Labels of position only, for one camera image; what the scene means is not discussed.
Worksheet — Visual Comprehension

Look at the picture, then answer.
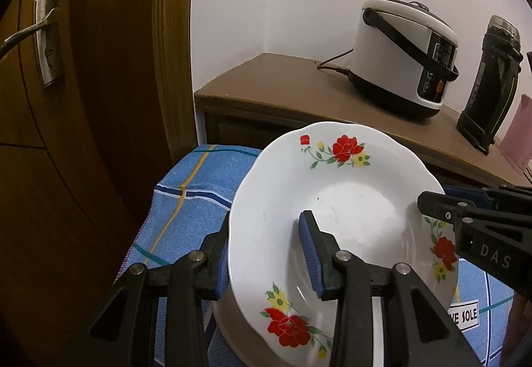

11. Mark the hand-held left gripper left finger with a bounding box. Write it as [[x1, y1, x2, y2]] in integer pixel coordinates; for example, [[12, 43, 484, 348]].
[[83, 217, 231, 367]]

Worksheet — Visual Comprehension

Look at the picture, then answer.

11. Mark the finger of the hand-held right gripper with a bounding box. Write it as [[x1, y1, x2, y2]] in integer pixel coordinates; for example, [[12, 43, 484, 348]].
[[417, 191, 491, 230], [445, 184, 532, 210]]

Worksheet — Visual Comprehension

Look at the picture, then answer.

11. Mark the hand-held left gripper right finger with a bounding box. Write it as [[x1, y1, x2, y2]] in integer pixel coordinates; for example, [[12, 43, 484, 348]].
[[298, 210, 483, 367]]

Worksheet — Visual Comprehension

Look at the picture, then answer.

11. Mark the red flower white plate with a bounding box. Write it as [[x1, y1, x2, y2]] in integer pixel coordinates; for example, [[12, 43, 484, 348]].
[[228, 121, 459, 367]]

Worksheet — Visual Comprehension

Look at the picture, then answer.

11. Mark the grey round plate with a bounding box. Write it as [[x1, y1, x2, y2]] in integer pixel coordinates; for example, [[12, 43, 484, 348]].
[[212, 292, 260, 367]]

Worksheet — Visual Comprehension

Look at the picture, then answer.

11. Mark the blue plaid cloth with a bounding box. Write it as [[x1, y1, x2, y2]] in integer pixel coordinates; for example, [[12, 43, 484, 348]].
[[118, 144, 520, 367]]

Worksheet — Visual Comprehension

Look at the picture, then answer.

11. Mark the pink electric kettle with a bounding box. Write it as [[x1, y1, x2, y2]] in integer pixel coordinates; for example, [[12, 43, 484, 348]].
[[499, 94, 532, 168]]

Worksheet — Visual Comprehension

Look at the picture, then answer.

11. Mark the black thermos flask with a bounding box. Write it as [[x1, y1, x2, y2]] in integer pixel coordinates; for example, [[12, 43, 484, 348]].
[[456, 15, 523, 155]]

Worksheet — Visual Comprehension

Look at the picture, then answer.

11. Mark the white black rice cooker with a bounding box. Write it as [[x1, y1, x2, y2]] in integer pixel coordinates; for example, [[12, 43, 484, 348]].
[[348, 0, 460, 119]]

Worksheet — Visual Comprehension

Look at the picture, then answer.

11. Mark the brown wooden sideboard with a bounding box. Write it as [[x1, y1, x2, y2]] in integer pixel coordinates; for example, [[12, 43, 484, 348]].
[[194, 52, 532, 189]]

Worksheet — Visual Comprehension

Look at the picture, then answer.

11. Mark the wooden door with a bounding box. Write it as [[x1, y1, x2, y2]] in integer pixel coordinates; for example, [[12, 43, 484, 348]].
[[0, 0, 167, 367]]

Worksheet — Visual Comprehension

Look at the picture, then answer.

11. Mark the rice cooker power cable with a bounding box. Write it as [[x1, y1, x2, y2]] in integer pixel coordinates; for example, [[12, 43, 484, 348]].
[[317, 51, 354, 77]]

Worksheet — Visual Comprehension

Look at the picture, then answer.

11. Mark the wooden door frame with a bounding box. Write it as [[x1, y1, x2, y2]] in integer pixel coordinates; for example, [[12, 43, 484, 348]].
[[154, 0, 199, 168]]

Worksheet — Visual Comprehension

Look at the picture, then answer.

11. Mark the metal door handle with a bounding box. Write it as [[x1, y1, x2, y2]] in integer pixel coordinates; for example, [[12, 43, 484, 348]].
[[0, 0, 64, 89]]

